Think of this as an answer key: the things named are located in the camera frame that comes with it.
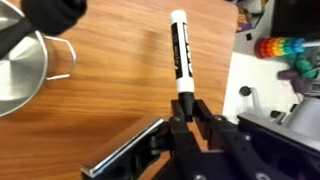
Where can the grey office chair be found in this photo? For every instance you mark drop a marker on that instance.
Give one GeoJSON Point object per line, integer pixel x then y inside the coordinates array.
{"type": "Point", "coordinates": [306, 115]}

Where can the black and white marker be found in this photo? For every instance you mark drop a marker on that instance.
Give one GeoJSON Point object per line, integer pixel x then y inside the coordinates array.
{"type": "Point", "coordinates": [181, 50]}

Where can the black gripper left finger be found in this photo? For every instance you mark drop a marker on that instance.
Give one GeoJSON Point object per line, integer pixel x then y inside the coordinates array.
{"type": "Point", "coordinates": [180, 133]}

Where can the green plastic toy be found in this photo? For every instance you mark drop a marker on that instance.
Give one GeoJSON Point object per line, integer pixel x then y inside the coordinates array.
{"type": "Point", "coordinates": [303, 65]}

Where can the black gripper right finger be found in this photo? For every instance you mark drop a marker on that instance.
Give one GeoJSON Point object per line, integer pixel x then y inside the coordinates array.
{"type": "Point", "coordinates": [216, 133]}

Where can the small steel pot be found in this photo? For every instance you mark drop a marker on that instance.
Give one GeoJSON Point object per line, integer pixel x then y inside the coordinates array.
{"type": "Point", "coordinates": [20, 73]}

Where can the purple plastic toy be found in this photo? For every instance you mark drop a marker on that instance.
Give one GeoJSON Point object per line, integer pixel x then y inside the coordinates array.
{"type": "Point", "coordinates": [296, 81]}

